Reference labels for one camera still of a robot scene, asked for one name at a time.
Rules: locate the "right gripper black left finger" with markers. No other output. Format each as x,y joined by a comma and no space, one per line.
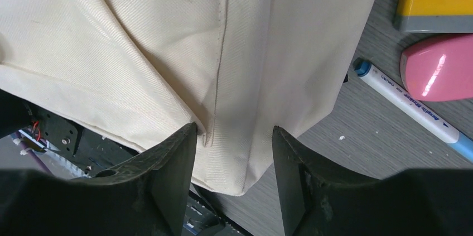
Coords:
144,195

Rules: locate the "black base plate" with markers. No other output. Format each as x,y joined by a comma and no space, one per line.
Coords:
85,153

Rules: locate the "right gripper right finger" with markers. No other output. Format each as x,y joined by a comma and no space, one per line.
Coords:
320,197

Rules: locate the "beige canvas backpack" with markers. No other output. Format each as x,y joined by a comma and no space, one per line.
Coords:
137,70

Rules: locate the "pink eraser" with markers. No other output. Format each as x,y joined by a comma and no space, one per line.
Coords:
439,68

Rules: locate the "blue capped white marker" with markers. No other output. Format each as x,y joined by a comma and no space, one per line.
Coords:
415,109

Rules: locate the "yellow orange eraser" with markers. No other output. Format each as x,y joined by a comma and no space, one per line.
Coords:
434,16

